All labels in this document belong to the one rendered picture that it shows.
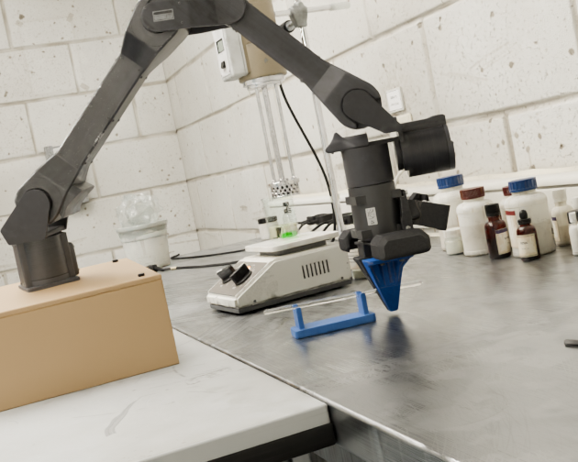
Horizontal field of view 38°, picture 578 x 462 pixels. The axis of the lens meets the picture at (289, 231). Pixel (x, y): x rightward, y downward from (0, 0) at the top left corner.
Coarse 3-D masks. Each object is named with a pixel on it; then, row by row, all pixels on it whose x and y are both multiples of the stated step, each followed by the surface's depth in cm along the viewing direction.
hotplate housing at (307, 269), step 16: (256, 256) 137; (272, 256) 131; (288, 256) 128; (304, 256) 129; (320, 256) 130; (336, 256) 131; (272, 272) 127; (288, 272) 128; (304, 272) 129; (320, 272) 130; (336, 272) 131; (256, 288) 126; (272, 288) 127; (288, 288) 128; (304, 288) 129; (320, 288) 130; (336, 288) 133; (224, 304) 129; (240, 304) 125; (256, 304) 126; (272, 304) 127
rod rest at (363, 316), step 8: (360, 296) 102; (360, 304) 103; (296, 312) 100; (360, 312) 103; (368, 312) 102; (296, 320) 101; (320, 320) 103; (328, 320) 102; (336, 320) 102; (344, 320) 101; (352, 320) 101; (360, 320) 101; (368, 320) 101; (296, 328) 101; (304, 328) 100; (312, 328) 100; (320, 328) 100; (328, 328) 100; (336, 328) 101; (296, 336) 100; (304, 336) 100
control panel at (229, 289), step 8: (240, 264) 136; (248, 264) 133; (256, 264) 130; (264, 264) 128; (256, 272) 127; (248, 280) 126; (216, 288) 134; (224, 288) 131; (232, 288) 128; (240, 288) 126
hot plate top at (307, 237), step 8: (312, 232) 139; (320, 232) 136; (328, 232) 133; (336, 232) 132; (288, 240) 133; (296, 240) 130; (304, 240) 130; (312, 240) 130; (320, 240) 131; (248, 248) 136; (256, 248) 133; (264, 248) 130; (272, 248) 128; (280, 248) 128; (288, 248) 129
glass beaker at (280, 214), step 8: (288, 192) 135; (264, 200) 134; (272, 200) 134; (280, 200) 134; (288, 200) 135; (264, 208) 135; (272, 208) 134; (280, 208) 134; (288, 208) 134; (272, 216) 134; (280, 216) 134; (288, 216) 134; (272, 224) 134; (280, 224) 134; (288, 224) 134; (296, 224) 136; (272, 232) 135; (280, 232) 134; (288, 232) 134; (296, 232) 135; (272, 240) 135; (280, 240) 135
